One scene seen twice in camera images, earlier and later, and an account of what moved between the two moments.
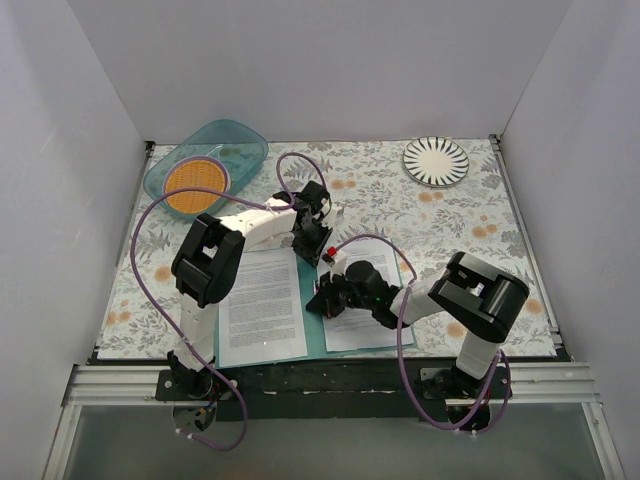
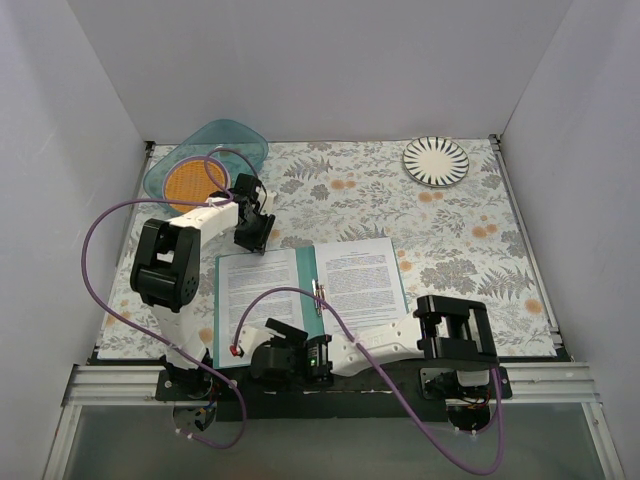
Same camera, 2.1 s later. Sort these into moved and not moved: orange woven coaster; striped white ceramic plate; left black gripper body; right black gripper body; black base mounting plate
Moved: right black gripper body; left black gripper body
Not moved: striped white ceramic plate; orange woven coaster; black base mounting plate
